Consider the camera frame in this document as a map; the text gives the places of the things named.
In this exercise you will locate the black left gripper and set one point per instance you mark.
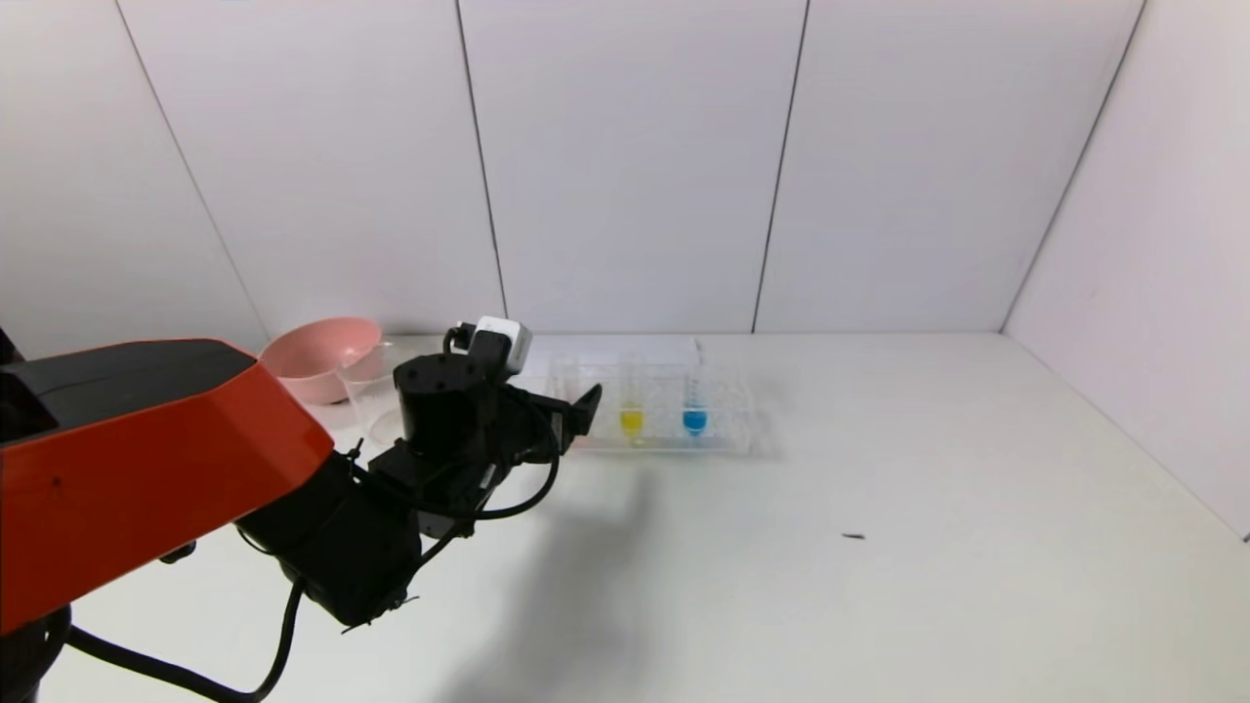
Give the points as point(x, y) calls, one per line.
point(559, 422)

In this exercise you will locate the orange and black left arm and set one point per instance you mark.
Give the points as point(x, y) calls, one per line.
point(146, 439)

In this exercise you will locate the test tube with yellow liquid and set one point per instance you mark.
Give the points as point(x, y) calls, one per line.
point(632, 421)

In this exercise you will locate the test tube with blue liquid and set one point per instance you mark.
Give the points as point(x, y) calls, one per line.
point(694, 420)

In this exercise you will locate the clear plastic test tube rack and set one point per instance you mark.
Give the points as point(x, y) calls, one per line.
point(728, 430)

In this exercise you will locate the clear plastic beaker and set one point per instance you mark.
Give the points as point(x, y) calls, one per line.
point(371, 391)

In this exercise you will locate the white paper sheet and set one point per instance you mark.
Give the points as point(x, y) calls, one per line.
point(625, 350)

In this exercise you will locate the pink bowl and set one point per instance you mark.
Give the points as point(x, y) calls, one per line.
point(312, 361)

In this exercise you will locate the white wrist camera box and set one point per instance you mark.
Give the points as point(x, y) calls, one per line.
point(503, 342)

